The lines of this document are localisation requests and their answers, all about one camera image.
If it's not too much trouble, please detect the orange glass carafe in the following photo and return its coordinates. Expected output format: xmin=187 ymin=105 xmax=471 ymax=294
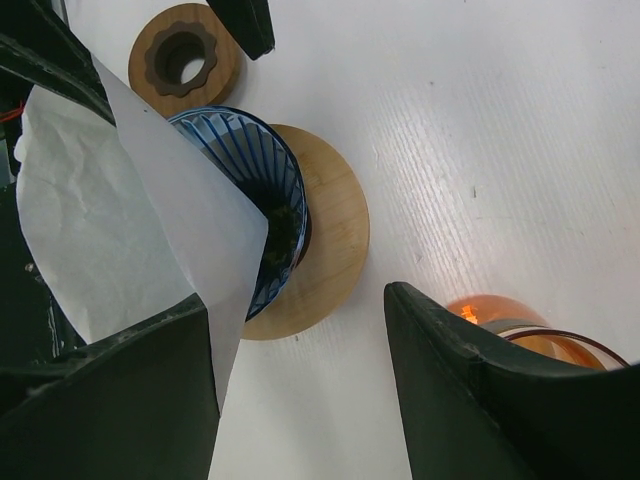
xmin=446 ymin=294 xmax=630 ymax=371

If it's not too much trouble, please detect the blue glass dripper cone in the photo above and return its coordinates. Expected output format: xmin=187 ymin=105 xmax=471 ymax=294
xmin=168 ymin=106 xmax=310 ymax=320

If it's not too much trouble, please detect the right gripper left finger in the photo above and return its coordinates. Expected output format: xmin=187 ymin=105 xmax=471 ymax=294
xmin=1 ymin=295 xmax=220 ymax=479

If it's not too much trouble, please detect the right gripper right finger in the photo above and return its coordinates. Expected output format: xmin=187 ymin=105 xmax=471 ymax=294
xmin=384 ymin=282 xmax=639 ymax=479

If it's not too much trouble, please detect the dark wooden ring holder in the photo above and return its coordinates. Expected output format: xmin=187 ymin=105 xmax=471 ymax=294
xmin=128 ymin=3 xmax=242 ymax=118

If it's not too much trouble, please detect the light wooden ring holder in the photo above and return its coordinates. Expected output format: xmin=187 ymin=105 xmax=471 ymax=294
xmin=243 ymin=124 xmax=370 ymax=341

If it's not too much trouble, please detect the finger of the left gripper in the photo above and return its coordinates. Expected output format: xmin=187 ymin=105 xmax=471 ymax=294
xmin=1 ymin=1 xmax=115 ymax=124
xmin=207 ymin=0 xmax=275 ymax=61

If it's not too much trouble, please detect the white paper coffee filter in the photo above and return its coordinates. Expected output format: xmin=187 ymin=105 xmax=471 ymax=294
xmin=17 ymin=66 xmax=267 ymax=399

